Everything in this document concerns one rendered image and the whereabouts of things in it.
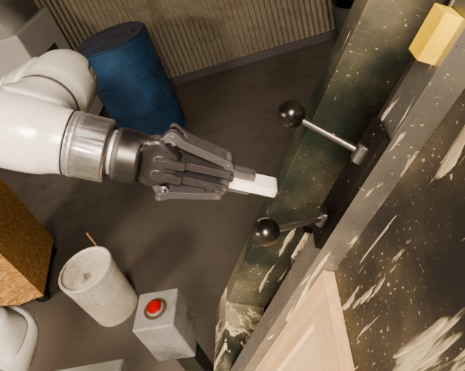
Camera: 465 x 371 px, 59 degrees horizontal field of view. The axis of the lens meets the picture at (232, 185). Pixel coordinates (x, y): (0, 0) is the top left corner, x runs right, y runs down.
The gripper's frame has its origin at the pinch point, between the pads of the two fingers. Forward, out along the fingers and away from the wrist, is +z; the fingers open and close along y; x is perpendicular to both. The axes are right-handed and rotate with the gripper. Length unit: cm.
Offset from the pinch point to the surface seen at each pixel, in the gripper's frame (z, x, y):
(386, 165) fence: 12.8, 6.7, -12.6
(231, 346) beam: 12, -5, 57
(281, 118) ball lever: 0.2, 0.3, -11.7
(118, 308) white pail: -22, -79, 171
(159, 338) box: -5, -11, 70
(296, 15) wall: 78, -366, 82
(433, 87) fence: 12.3, 6.7, -23.2
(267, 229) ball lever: 1.2, 10.3, -1.5
